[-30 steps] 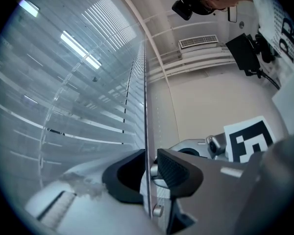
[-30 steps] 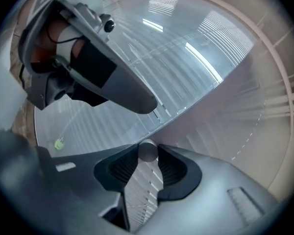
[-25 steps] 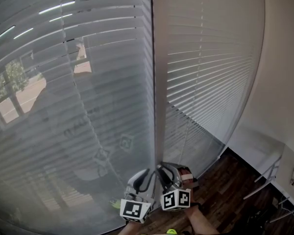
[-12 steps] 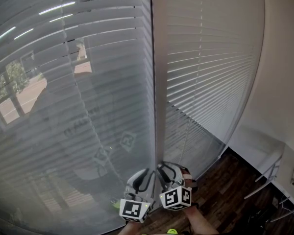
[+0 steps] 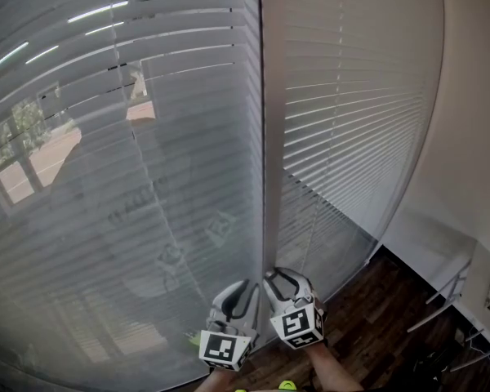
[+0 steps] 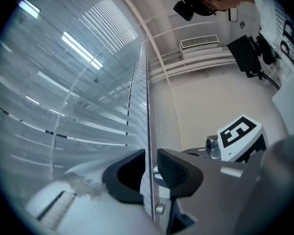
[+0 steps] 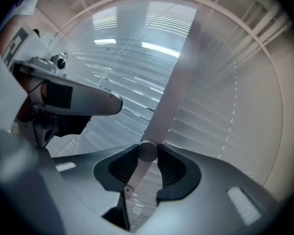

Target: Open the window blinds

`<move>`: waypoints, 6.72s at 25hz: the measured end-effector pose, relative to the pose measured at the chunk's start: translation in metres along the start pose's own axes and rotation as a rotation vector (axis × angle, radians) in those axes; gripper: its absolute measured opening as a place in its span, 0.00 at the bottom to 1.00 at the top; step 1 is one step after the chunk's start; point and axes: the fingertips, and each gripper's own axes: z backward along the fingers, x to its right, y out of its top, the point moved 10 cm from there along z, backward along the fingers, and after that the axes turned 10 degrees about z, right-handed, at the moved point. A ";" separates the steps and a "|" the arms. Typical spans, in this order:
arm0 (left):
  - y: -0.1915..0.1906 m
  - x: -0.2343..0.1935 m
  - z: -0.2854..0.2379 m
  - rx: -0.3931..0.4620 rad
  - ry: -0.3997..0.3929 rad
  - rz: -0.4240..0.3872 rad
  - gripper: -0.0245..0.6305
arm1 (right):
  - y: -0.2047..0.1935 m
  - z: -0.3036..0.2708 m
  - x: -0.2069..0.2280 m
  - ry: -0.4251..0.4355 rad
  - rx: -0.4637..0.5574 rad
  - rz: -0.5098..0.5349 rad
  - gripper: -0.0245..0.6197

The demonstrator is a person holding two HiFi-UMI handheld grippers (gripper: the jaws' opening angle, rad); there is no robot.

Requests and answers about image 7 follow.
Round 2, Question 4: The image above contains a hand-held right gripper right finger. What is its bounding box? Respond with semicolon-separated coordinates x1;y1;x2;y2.
146;144;283;235

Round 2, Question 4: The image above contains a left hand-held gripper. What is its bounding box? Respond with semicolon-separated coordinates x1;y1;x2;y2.
0;27;123;148

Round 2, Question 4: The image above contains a person's light shirt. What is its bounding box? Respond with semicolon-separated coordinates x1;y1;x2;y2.
4;0;52;17

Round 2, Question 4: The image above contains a white ceiling pipe bundle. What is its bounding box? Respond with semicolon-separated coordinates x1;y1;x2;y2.
245;0;294;46

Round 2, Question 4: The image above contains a person's left forearm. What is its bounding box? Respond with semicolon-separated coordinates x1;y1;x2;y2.
0;17;18;54

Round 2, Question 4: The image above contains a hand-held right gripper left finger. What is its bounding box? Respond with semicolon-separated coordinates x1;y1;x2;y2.
51;144;140;231

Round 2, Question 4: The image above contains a partition frame post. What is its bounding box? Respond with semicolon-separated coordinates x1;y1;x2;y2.
126;3;203;202

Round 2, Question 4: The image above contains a person's left hand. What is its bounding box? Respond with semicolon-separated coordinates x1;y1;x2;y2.
14;76;49;122

